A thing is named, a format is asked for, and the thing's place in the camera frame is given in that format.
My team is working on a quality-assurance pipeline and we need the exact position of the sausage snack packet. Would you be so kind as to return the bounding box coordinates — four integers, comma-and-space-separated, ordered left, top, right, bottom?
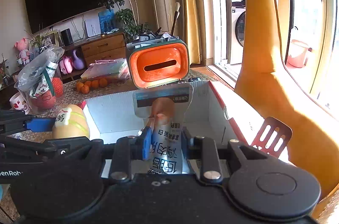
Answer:
133, 83, 193, 175

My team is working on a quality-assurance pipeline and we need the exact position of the pink strawberry mug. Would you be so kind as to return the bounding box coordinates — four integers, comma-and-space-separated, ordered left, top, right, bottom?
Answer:
9, 92, 31, 114

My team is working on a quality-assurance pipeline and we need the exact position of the red cardboard box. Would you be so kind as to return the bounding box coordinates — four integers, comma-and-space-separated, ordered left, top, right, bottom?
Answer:
79, 80, 260, 150

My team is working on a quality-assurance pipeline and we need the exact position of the clear tub with plastic bag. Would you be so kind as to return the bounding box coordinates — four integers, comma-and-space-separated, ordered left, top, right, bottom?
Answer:
14, 47, 64, 114

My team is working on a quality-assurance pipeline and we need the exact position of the orange tangerine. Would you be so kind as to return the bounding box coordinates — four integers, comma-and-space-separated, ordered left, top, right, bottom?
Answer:
99, 78, 108, 88
76, 82, 84, 91
91, 80, 99, 89
81, 85, 90, 94

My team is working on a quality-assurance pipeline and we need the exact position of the pink toy kettle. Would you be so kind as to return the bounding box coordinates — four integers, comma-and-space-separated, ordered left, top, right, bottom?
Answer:
59, 55, 73, 75

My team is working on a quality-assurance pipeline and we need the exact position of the purple toy vase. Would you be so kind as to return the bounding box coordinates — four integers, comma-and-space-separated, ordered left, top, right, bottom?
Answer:
72, 50, 85, 70

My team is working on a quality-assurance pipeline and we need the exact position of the pink pig plush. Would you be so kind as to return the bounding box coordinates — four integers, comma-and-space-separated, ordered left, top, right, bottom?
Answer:
14, 38, 30, 65

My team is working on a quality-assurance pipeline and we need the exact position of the wooden chair back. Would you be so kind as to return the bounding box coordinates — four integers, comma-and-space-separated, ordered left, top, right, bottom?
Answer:
251, 117, 292, 158

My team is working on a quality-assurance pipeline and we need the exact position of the small potted plant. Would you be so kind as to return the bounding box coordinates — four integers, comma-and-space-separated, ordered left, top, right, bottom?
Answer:
25, 29, 52, 54

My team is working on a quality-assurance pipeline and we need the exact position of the green orange tissue box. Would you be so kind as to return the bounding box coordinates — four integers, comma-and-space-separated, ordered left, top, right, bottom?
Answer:
126, 37, 190, 89

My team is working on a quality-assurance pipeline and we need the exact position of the black speaker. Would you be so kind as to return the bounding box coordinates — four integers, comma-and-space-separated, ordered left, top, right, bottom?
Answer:
60, 28, 74, 46

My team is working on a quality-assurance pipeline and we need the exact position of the wooden tv cabinet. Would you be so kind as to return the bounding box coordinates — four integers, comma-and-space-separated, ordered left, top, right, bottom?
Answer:
0, 31, 128, 97

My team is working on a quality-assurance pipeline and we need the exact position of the white box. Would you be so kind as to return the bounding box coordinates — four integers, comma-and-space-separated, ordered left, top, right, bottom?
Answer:
85, 17, 101, 38

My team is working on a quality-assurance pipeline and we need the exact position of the yellow curtain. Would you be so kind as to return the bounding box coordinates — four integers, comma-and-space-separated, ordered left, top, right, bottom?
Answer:
183, 0, 201, 64

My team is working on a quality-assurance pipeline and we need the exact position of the blue book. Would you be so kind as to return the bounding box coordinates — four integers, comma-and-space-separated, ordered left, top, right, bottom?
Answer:
98, 9, 115, 33

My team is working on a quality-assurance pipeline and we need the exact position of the pink bucket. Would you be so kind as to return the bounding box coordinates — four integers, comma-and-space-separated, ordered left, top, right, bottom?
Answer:
287, 39, 313, 68

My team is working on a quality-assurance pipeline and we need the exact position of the washing machine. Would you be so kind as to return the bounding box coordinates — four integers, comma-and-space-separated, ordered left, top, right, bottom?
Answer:
226, 0, 246, 64

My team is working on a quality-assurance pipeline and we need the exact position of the photo frame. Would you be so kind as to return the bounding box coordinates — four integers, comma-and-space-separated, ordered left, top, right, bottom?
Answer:
42, 31, 59, 48

